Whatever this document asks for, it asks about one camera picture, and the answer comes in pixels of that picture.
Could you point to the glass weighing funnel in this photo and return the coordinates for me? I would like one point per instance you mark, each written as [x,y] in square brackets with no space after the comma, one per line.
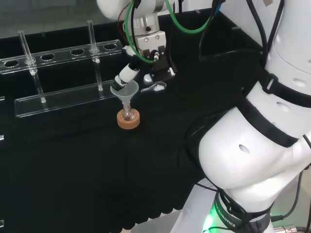
[158,88]

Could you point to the black cloth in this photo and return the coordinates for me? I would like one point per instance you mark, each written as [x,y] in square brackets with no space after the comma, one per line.
[73,170]

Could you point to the clear acrylic funnel stand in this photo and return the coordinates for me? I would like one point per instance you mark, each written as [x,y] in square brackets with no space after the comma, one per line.
[73,97]

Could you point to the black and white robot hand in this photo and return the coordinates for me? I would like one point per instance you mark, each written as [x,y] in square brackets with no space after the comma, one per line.
[150,41]

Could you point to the small glass round-bottom flask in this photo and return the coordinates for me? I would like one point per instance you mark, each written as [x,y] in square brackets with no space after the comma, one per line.
[128,115]

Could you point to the clear plastic funnel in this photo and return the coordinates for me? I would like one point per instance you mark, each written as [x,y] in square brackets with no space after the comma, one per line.
[128,93]

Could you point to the black pole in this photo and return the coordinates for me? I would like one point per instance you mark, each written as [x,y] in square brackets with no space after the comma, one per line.
[180,5]

